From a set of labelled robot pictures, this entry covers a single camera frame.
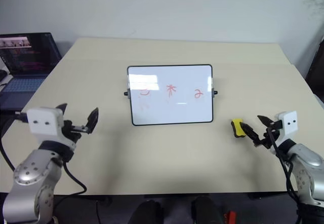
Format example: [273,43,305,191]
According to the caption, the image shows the dark chair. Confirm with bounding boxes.
[304,34,324,94]

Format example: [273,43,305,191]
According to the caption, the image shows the small black-framed whiteboard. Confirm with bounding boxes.
[124,64,219,127]

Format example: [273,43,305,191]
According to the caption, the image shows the yellow and black eraser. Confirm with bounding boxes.
[229,118,247,139]

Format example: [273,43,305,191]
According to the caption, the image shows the dark blue open laptop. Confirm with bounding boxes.
[0,32,63,111]

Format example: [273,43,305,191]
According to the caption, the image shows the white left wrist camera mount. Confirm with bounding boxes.
[26,107,64,136]

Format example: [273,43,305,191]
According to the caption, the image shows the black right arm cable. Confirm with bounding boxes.
[265,127,305,224]

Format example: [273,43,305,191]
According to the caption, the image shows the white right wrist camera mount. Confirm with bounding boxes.
[274,110,298,146]

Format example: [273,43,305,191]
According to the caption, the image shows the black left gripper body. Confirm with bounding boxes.
[61,120,90,144]

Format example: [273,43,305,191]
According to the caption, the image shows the small red object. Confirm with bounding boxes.
[223,210,237,224]

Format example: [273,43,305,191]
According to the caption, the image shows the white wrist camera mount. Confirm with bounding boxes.
[274,110,298,146]
[26,107,64,136]

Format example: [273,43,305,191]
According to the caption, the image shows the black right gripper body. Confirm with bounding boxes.
[260,120,282,149]

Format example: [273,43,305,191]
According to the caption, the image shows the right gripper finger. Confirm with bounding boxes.
[257,115,276,128]
[240,123,262,147]

